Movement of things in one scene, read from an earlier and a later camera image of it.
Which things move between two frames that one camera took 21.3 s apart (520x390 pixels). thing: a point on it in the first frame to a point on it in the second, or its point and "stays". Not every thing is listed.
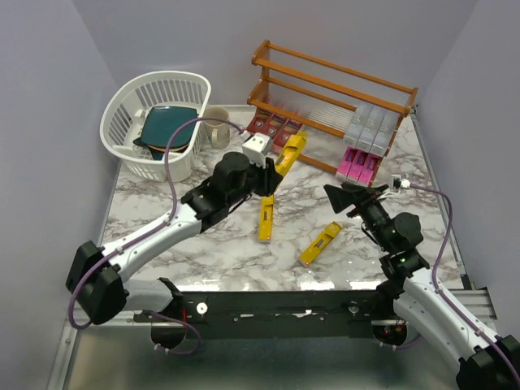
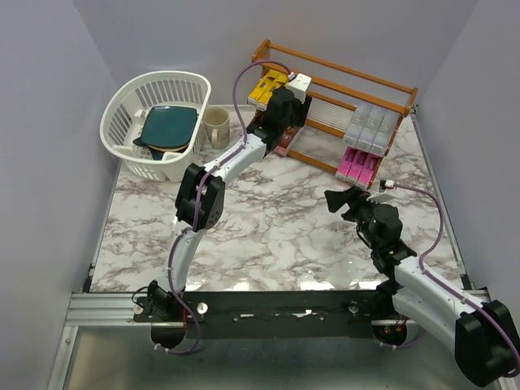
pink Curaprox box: [343, 171] stays
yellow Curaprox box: [311, 252] to [305, 109]
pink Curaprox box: [369, 170] stays
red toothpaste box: [260, 120] stays
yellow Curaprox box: [266, 218] to [265, 97]
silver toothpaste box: [385, 133] stays
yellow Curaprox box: [290, 152] to [260, 88]
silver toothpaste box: [371, 127] stays
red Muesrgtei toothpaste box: [289, 128] stays
